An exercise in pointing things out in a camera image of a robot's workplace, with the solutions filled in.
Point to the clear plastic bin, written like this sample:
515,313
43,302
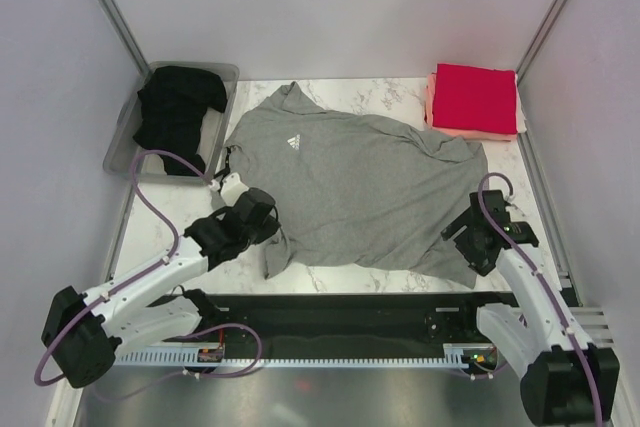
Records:
123,149

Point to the pink folded t shirt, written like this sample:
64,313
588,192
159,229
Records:
471,134

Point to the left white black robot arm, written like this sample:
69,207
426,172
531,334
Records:
85,333

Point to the black t shirt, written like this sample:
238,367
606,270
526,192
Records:
174,102

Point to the white slotted cable duct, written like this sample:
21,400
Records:
182,355

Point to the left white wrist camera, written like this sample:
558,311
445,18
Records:
229,189

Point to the left aluminium frame post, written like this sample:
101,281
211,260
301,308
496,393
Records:
126,37

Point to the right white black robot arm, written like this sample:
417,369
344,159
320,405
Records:
564,377

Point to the grey t shirt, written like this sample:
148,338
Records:
356,189

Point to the right aluminium frame post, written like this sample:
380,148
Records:
540,37

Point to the aluminium frame post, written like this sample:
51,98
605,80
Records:
126,37
540,37

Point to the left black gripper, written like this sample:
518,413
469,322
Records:
270,228

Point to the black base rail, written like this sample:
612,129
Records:
366,325

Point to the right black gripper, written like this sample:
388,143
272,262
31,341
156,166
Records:
480,261

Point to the red folded t shirt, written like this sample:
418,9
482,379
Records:
475,99

